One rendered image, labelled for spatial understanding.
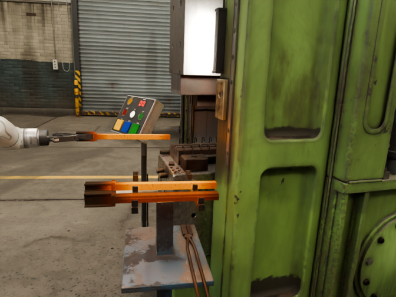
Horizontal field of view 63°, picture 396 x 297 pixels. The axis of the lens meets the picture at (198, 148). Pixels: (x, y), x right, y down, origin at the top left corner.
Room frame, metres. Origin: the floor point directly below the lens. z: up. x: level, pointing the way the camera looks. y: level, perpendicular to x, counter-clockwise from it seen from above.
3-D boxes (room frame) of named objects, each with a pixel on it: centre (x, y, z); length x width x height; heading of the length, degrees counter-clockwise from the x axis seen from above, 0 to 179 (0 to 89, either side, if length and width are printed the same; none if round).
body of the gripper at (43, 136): (1.46, 0.69, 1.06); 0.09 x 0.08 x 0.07; 108
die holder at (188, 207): (1.68, -0.10, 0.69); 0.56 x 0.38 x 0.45; 108
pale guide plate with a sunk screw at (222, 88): (1.41, -0.09, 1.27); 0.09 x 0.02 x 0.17; 18
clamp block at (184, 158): (1.52, 0.02, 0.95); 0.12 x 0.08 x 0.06; 108
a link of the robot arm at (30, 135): (1.44, 0.76, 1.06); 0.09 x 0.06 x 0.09; 18
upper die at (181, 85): (1.73, -0.07, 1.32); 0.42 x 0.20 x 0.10; 108
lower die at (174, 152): (1.73, -0.07, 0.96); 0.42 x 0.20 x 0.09; 108
